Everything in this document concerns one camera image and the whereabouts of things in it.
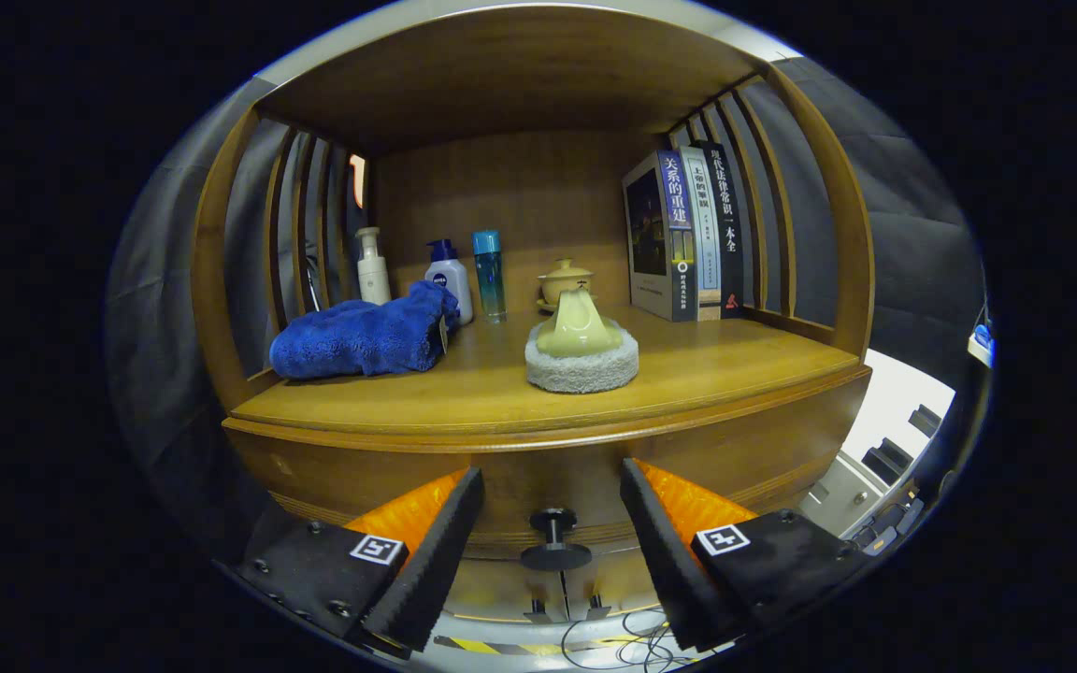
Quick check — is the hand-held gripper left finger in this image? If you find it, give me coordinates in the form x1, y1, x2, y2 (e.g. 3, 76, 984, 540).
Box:
237, 465, 486, 655

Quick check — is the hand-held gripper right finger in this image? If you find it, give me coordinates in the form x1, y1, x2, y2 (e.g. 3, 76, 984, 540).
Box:
618, 456, 876, 653

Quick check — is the black drawer knob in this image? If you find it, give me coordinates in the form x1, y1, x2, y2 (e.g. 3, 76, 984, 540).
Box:
520, 508, 593, 572

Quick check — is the green handled scrub brush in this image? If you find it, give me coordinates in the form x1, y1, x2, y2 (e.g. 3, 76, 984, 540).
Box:
524, 285, 640, 394

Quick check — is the wooden countertop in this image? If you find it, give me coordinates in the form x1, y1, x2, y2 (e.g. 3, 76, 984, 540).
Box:
230, 304, 862, 438

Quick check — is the white side cabinet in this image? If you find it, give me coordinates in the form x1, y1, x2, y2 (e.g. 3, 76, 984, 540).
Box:
798, 349, 957, 538

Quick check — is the wooden cabinet with slatted sides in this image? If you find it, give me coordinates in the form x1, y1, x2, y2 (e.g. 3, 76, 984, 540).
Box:
189, 5, 876, 627

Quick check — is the blue towel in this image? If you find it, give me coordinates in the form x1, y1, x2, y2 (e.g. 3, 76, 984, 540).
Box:
268, 279, 461, 380

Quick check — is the white bottle with blue cap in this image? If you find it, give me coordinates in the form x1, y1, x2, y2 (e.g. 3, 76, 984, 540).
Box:
424, 238, 475, 326

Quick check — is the clear blue bottle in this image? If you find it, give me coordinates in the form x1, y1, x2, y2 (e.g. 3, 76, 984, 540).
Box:
472, 230, 509, 324

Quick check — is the white pump bottle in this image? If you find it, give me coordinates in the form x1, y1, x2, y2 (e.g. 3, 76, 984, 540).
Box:
355, 226, 393, 307

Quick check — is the beige lidded teacup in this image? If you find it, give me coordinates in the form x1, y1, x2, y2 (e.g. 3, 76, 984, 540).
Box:
537, 258, 596, 314

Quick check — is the book with pale spine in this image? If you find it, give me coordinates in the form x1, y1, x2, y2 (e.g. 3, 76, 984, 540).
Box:
679, 145, 724, 322

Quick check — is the book with blue spine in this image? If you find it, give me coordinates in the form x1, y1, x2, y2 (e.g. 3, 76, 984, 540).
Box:
622, 150, 700, 322

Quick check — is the book with black spine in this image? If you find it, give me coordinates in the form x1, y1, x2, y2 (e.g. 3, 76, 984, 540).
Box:
694, 139, 747, 320

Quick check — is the black floor cable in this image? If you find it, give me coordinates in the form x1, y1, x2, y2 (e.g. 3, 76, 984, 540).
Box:
559, 608, 698, 670

